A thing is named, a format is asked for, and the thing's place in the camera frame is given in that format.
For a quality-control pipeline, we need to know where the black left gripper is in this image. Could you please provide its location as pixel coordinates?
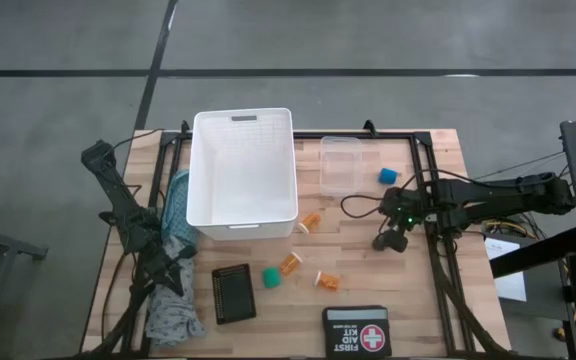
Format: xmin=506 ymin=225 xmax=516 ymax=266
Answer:
xmin=137 ymin=239 xmax=198 ymax=297

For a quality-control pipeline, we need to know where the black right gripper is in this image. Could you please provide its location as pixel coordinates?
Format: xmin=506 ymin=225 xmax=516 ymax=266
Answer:
xmin=371 ymin=225 xmax=410 ymax=254

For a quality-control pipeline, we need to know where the grey patterned cloth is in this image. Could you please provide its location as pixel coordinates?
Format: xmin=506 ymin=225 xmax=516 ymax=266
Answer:
xmin=143 ymin=234 xmax=208 ymax=349

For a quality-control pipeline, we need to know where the orange pill bottle white cap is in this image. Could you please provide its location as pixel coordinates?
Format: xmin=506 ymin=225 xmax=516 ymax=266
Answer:
xmin=313 ymin=270 xmax=342 ymax=292
xmin=296 ymin=211 xmax=323 ymax=236
xmin=279 ymin=251 xmax=304 ymax=277

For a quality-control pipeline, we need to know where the green bandage roll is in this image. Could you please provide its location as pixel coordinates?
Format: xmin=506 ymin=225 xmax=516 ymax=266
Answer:
xmin=261 ymin=266 xmax=284 ymax=290

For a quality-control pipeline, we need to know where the small black slotted basket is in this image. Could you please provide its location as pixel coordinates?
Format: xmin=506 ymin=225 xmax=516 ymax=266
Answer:
xmin=211 ymin=263 xmax=258 ymax=326

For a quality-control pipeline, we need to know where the large white perforated basket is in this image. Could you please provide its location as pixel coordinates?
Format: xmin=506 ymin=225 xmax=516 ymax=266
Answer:
xmin=186 ymin=107 xmax=300 ymax=242

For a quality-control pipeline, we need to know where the teal patterned cloth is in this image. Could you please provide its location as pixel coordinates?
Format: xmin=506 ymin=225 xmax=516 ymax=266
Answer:
xmin=160 ymin=168 xmax=200 ymax=246

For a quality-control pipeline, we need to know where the clear plastic container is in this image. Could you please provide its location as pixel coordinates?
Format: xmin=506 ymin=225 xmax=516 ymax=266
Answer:
xmin=319 ymin=135 xmax=364 ymax=197

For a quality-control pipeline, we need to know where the white paper sheet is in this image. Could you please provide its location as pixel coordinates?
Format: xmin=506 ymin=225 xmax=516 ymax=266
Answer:
xmin=484 ymin=237 xmax=528 ymax=303

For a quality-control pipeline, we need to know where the black desk crossbar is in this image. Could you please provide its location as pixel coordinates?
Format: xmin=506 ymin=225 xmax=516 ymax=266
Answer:
xmin=490 ymin=227 xmax=576 ymax=279

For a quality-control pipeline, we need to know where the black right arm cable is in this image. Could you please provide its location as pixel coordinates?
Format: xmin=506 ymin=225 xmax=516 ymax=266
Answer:
xmin=340 ymin=168 xmax=474 ymax=220

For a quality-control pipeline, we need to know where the black table frame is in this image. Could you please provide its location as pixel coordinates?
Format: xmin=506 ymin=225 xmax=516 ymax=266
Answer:
xmin=117 ymin=119 xmax=514 ymax=360

